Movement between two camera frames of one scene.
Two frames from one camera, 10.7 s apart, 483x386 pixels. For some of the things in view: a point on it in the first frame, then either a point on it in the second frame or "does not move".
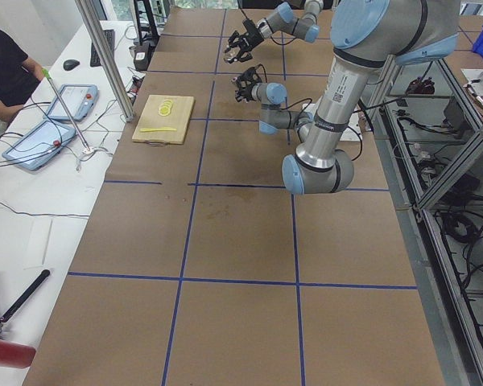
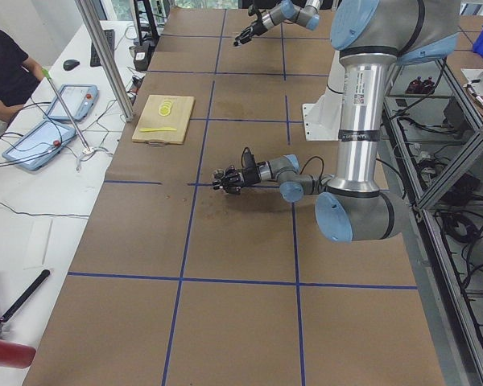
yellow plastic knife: [161, 129] does not move
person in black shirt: [10, 75] does not move
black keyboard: [95, 60] does not move
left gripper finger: [240, 97] to [232, 184]
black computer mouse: [70, 64] does not move
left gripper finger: [255, 67] to [232, 174]
